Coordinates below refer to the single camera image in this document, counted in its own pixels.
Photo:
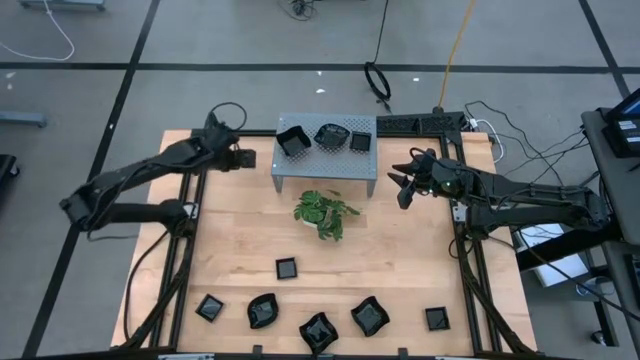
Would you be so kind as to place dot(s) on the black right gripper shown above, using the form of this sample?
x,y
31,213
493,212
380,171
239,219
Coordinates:
x,y
435,177

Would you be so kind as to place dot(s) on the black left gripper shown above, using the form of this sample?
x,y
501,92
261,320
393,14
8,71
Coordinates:
x,y
219,150

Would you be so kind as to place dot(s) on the leaf-shaped black plate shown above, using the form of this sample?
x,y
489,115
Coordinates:
x,y
331,136
262,310

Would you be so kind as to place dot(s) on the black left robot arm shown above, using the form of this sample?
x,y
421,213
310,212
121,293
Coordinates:
x,y
140,169

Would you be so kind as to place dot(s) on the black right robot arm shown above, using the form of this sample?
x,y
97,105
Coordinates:
x,y
540,197

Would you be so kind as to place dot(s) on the grey perforated metal shelf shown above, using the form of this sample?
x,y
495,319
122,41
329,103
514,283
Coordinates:
x,y
325,165

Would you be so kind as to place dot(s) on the green plant in white pot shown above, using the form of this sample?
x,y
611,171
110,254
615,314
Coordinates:
x,y
325,215

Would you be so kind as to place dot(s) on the black desk beam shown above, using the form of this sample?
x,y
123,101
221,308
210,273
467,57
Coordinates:
x,y
565,245

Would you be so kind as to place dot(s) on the white box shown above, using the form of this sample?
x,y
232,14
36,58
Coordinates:
x,y
555,265

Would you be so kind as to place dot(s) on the grey side desk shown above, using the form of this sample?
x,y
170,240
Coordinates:
x,y
615,200

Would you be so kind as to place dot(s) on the bluish round object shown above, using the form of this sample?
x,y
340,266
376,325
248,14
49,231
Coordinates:
x,y
590,288

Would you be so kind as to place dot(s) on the grey metal floor bar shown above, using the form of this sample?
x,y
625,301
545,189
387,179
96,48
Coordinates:
x,y
22,119

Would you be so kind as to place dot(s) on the laptop with blue screen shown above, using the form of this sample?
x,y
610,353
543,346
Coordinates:
x,y
625,132

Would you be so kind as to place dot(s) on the black chair base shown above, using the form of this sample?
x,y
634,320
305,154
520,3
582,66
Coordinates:
x,y
6,165

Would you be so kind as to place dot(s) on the grey cart base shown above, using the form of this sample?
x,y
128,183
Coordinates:
x,y
60,4

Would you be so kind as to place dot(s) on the black caster wheel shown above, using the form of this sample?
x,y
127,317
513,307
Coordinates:
x,y
598,338

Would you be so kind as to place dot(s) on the black aluminium table frame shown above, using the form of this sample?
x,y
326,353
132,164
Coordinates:
x,y
260,133

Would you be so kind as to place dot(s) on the black lattice frame bracket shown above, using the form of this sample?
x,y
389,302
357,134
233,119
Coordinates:
x,y
420,123

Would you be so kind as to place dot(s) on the silver metal bracket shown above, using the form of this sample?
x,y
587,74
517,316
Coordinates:
x,y
185,357

